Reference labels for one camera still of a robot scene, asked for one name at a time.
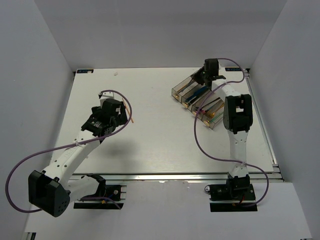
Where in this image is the clear four-compartment organizer tray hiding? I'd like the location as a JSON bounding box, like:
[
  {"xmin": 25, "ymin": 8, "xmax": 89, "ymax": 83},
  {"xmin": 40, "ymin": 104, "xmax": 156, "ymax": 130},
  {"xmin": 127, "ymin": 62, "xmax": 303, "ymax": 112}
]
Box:
[{"xmin": 171, "ymin": 75, "xmax": 224, "ymax": 129}]

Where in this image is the blue knife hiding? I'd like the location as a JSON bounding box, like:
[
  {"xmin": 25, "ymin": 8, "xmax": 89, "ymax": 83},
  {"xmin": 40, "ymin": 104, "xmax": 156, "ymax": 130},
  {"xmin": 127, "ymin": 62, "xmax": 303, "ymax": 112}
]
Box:
[{"xmin": 191, "ymin": 86, "xmax": 208, "ymax": 96}]

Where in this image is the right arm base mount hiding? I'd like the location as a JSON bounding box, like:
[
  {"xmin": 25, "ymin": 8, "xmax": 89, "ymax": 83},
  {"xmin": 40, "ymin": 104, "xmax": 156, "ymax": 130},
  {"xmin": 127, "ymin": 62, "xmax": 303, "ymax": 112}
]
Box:
[{"xmin": 204, "ymin": 178, "xmax": 258, "ymax": 213}]

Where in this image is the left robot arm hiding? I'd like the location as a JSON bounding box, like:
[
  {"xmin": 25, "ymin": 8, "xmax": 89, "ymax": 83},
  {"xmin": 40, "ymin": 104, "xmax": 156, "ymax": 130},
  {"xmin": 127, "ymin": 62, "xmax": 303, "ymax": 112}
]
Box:
[{"xmin": 28, "ymin": 98, "xmax": 128, "ymax": 217}]

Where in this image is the blue label sticker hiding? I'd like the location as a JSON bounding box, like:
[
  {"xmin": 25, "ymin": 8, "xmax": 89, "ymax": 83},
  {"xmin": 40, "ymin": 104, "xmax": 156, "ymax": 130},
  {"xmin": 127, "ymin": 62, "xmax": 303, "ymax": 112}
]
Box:
[
  {"xmin": 224, "ymin": 67, "xmax": 242, "ymax": 72},
  {"xmin": 75, "ymin": 69, "xmax": 94, "ymax": 74}
]

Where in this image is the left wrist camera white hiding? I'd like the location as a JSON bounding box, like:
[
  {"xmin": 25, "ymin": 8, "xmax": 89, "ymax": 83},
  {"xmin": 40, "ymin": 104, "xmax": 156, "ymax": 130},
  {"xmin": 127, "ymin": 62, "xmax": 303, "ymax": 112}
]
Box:
[{"xmin": 98, "ymin": 91, "xmax": 115, "ymax": 107}]

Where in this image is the orange chopstick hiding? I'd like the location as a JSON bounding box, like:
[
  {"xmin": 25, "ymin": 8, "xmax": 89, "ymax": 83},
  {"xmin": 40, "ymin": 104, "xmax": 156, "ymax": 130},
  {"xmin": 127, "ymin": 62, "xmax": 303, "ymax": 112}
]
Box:
[{"xmin": 122, "ymin": 98, "xmax": 134, "ymax": 123}]

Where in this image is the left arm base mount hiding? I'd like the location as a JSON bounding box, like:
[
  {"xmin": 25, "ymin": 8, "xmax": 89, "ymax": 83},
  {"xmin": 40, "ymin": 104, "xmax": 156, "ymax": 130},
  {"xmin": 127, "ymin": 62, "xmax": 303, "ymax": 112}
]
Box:
[{"xmin": 73, "ymin": 173, "xmax": 127, "ymax": 210}]

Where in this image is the black knife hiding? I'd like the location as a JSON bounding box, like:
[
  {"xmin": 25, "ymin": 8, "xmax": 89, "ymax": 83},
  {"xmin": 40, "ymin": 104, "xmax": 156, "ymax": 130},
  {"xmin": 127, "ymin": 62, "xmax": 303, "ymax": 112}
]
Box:
[{"xmin": 185, "ymin": 93, "xmax": 202, "ymax": 106}]

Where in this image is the aluminium table rail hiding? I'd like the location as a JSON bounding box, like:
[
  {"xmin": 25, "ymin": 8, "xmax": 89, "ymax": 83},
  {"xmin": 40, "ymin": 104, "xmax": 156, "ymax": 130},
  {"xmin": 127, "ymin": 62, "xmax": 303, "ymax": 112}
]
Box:
[{"xmin": 71, "ymin": 172, "xmax": 283, "ymax": 181}]

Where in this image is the black spoon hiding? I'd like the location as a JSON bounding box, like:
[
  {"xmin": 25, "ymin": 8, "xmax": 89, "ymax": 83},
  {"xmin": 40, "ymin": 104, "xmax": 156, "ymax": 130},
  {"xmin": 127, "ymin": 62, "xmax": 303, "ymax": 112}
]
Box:
[{"xmin": 201, "ymin": 98, "xmax": 219, "ymax": 109}]

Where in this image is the right blue label sticker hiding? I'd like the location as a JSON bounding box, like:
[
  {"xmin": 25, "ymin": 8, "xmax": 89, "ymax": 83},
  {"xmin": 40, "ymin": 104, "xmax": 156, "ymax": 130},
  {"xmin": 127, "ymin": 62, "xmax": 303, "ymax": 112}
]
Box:
[{"xmin": 224, "ymin": 67, "xmax": 242, "ymax": 72}]

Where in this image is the left blue label sticker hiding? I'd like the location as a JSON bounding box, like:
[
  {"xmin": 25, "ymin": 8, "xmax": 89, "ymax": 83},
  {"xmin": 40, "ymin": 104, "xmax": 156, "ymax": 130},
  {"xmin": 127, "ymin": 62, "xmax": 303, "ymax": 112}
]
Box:
[{"xmin": 75, "ymin": 69, "xmax": 94, "ymax": 74}]

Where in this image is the iridescent fork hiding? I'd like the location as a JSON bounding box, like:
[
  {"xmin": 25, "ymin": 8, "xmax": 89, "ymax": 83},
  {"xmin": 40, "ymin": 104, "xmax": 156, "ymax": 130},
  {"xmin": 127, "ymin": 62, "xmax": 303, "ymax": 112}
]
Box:
[{"xmin": 207, "ymin": 112, "xmax": 223, "ymax": 125}]

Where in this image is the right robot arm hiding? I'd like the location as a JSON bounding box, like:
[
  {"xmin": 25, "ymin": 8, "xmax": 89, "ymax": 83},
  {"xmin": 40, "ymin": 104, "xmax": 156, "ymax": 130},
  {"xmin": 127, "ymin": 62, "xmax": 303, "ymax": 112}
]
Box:
[{"xmin": 192, "ymin": 58, "xmax": 253, "ymax": 200}]

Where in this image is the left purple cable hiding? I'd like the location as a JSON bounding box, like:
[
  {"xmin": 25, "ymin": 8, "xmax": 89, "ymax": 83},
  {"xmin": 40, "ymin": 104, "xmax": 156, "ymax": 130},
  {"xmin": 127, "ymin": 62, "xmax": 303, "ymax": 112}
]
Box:
[{"xmin": 4, "ymin": 89, "xmax": 134, "ymax": 213}]

